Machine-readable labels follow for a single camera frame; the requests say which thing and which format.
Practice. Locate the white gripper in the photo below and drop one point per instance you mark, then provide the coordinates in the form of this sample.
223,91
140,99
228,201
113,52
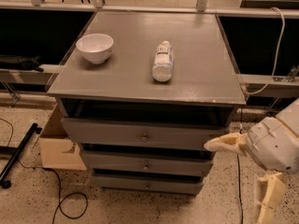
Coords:
271,144

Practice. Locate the grey bottom drawer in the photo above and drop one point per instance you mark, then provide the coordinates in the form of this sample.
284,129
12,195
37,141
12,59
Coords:
118,182

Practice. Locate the grey drawer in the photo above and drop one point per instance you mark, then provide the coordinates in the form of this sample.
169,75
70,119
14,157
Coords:
118,182
134,134
145,164

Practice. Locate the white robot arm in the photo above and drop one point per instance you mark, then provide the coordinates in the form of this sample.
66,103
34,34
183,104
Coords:
291,115

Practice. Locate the grey middle drawer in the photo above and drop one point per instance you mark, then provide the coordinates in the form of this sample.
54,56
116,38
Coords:
145,164

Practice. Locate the grey drawer cabinet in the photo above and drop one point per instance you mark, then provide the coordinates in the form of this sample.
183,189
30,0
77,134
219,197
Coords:
203,91

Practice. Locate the grey top drawer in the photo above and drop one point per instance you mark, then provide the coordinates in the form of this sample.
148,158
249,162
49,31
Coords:
134,134

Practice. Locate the white plastic bottle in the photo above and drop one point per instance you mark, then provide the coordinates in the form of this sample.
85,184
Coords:
162,68

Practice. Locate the cardboard box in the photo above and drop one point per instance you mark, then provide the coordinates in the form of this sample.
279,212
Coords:
57,150

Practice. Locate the white ceramic bowl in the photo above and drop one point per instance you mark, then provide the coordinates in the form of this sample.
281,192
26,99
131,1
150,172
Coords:
95,48

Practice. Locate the black cloth bundle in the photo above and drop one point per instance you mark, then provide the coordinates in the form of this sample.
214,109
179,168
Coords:
20,63

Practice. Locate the black metal stand bar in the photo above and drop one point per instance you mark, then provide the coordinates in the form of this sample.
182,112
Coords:
4,183

